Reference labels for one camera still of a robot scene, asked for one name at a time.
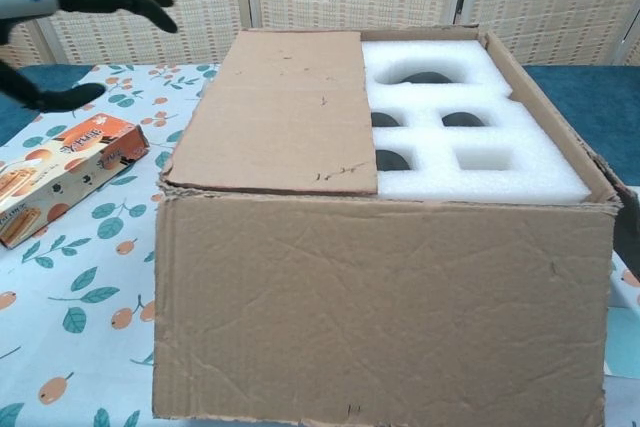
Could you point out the red cardboard box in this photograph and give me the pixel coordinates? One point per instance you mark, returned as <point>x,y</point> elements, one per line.
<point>375,307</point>

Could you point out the orange biscuit box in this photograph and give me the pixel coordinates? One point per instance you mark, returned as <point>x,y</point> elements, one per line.
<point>65,167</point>

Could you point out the floral print tablecloth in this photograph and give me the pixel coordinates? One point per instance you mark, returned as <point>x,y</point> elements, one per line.
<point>90,297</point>

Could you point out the white foam insert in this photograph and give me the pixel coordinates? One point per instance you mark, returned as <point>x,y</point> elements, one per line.
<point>500,177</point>

